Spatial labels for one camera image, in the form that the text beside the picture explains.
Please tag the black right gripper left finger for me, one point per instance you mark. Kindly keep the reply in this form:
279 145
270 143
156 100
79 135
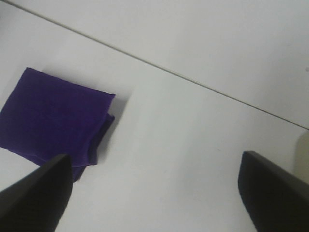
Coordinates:
37 202

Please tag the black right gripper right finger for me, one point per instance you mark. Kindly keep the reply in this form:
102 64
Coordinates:
275 200

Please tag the purple towel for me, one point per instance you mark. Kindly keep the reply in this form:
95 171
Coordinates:
45 116

